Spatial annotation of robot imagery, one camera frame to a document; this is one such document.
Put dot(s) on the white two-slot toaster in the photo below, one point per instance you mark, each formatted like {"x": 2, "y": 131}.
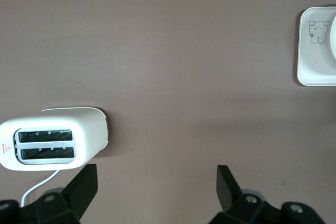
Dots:
{"x": 86, "y": 129}

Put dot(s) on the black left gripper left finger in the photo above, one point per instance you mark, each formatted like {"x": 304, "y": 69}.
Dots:
{"x": 78, "y": 190}

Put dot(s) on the white round plate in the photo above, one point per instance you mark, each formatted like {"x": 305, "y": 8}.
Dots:
{"x": 334, "y": 35}

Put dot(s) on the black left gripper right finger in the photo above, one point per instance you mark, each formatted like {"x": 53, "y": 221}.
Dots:
{"x": 228, "y": 190}

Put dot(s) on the brown table cover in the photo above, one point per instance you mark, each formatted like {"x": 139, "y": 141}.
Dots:
{"x": 168, "y": 77}

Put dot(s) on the cream rabbit print tray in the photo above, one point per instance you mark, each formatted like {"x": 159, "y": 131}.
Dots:
{"x": 307, "y": 64}

